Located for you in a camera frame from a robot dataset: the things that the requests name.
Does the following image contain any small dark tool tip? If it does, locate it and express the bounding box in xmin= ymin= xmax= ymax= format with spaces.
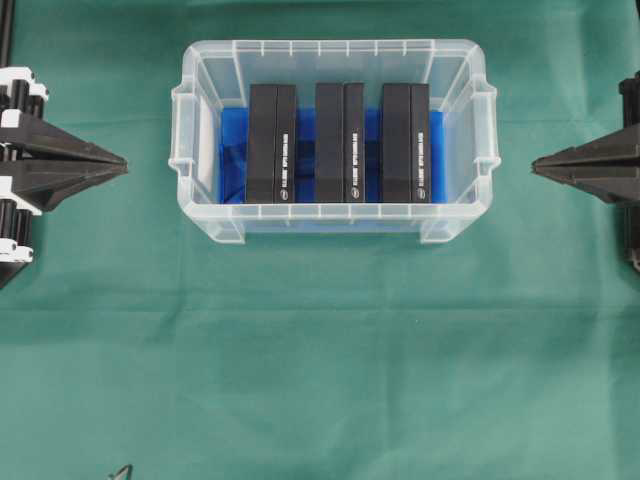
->
xmin=104 ymin=461 xmax=134 ymax=480

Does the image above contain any black frame bar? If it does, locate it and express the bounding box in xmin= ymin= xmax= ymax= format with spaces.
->
xmin=0 ymin=0 xmax=15 ymax=68

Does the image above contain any blue cloth in case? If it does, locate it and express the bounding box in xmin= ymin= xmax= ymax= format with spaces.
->
xmin=218 ymin=108 xmax=447 ymax=204

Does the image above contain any clear plastic storage case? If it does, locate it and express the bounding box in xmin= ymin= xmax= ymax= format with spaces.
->
xmin=169 ymin=39 xmax=501 ymax=244

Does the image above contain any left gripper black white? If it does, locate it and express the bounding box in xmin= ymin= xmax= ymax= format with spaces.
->
xmin=1 ymin=67 xmax=128 ymax=262

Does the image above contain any black realsense box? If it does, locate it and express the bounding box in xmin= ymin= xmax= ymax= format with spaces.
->
xmin=245 ymin=84 xmax=297 ymax=204
xmin=314 ymin=82 xmax=366 ymax=203
xmin=380 ymin=83 xmax=432 ymax=203

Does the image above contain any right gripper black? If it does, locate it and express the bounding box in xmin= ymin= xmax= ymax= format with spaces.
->
xmin=533 ymin=73 xmax=639 ymax=272

